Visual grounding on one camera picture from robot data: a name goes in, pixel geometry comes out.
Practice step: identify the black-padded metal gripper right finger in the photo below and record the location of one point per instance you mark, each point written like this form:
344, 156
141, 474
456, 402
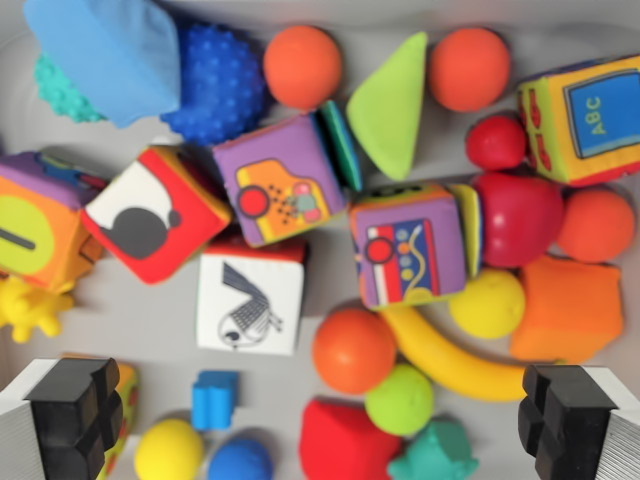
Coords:
575, 425

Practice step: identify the black-padded metal gripper left finger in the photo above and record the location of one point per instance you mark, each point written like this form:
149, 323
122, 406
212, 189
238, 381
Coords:
60, 425

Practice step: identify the blue clover-shaped block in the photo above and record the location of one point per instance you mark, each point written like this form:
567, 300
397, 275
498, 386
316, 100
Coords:
215, 402

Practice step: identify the grey plastic bin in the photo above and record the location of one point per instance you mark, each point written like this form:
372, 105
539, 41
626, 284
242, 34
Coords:
150, 325

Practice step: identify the fabric cube with taxi print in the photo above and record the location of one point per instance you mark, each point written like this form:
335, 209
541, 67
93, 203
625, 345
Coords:
129, 395

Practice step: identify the yellow foam ball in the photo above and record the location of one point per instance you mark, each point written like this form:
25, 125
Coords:
487, 302
169, 450

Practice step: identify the orange fabric shape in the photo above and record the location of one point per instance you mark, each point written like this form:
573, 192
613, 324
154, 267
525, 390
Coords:
570, 310

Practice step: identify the yellow spiky rubber ball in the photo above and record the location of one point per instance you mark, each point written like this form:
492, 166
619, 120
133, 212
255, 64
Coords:
30, 310

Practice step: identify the yellow toy banana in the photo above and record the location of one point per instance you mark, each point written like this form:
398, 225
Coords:
450, 360

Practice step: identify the teal rubber animal toy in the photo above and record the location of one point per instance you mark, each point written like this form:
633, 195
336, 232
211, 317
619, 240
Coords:
435, 455

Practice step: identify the green foam ball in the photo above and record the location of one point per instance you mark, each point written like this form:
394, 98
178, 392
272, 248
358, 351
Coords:
399, 399

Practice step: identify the blue foam ball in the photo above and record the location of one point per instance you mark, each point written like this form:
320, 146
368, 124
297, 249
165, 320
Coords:
240, 462

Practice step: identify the orange foam ball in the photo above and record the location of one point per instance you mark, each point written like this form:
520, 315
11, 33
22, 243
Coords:
302, 67
354, 350
597, 225
470, 68

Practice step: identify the orange cube with green circle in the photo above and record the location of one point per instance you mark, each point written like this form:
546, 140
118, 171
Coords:
35, 220

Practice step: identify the red toy apple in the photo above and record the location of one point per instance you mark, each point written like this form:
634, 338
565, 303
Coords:
517, 220

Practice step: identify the white cube with bird drawing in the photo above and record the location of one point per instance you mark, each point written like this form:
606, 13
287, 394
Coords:
250, 300

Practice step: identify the red fabric shape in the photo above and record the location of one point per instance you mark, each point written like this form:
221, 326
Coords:
345, 442

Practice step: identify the red white cube black snail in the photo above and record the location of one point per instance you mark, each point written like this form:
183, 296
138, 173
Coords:
155, 212

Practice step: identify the purple fabric cube radio print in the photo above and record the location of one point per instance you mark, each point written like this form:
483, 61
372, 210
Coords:
410, 245

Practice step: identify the small red ball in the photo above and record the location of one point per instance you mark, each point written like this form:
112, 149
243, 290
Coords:
496, 142

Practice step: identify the fabric cube with ABC book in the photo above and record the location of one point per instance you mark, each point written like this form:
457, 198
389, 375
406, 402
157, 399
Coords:
595, 115

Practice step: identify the teal bumpy ball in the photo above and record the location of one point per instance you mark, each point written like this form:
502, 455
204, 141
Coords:
62, 97

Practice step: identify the purple fabric cube shoe print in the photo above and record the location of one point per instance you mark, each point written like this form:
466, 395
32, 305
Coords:
280, 180

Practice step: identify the green fabric triangle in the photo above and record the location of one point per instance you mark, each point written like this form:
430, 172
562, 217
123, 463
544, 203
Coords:
392, 115

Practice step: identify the light blue fabric shape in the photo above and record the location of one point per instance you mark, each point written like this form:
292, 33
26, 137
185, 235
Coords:
110, 55

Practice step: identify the dark blue bumpy ball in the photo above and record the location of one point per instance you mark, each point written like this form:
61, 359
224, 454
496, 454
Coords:
220, 85

